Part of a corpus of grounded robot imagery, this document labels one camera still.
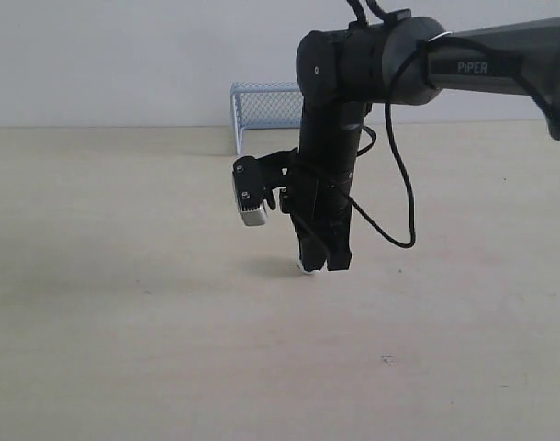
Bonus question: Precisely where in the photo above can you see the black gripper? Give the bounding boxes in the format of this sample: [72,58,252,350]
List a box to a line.
[281,170,353,271]

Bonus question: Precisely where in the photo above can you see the black camera cable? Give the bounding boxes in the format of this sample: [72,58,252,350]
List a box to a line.
[288,31,451,258]

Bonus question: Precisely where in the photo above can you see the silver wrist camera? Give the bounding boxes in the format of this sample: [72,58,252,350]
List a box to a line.
[232,156,276,227]

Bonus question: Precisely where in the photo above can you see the black and white soccer ball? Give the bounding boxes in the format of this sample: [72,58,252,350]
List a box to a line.
[297,260,319,276]

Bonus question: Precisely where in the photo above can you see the small white soccer goal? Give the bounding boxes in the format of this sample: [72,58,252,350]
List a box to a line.
[230,82,303,156]

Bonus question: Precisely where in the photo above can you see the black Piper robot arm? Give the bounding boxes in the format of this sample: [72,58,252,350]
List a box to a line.
[283,17,560,273]

